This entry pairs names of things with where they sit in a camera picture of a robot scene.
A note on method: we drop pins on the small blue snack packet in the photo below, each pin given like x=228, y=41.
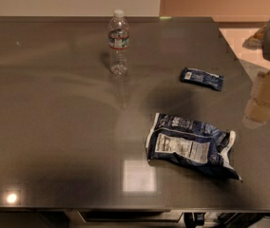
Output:
x=202, y=78

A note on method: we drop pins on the blue chip bag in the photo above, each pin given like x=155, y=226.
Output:
x=199, y=146

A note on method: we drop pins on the clear plastic water bottle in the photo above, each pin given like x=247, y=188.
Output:
x=118, y=42

